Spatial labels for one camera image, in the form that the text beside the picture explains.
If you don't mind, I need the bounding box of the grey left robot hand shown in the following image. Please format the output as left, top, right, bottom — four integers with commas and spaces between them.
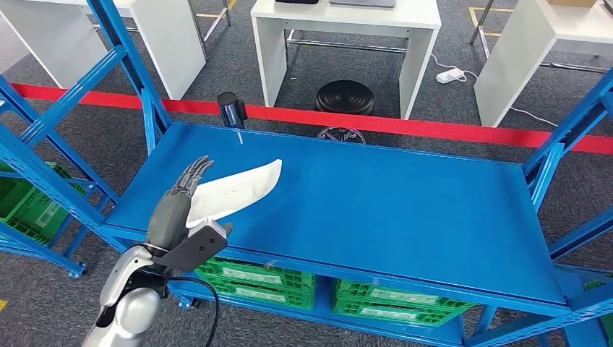
145, 155, 215, 252

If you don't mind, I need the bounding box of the white curved body panel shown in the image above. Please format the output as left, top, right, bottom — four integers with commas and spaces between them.
185, 158, 283, 230

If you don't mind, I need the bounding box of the black round stool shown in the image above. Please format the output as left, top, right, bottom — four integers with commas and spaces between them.
313, 80, 377, 145

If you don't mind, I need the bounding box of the red barrier belt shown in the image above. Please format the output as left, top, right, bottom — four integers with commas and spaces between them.
10, 82, 613, 157

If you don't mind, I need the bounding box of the grey closed laptop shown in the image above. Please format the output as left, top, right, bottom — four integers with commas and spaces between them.
329, 0, 398, 9

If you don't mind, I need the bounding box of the brown cardboard box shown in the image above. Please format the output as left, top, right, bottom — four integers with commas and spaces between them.
546, 0, 599, 9

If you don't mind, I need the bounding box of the black cable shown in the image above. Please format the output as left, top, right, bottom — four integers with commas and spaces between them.
163, 275, 221, 347

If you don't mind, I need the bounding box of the black barrier post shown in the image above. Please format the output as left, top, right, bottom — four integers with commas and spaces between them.
216, 92, 249, 129

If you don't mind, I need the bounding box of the white power strip with cable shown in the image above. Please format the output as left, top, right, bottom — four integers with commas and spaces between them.
428, 52, 561, 129

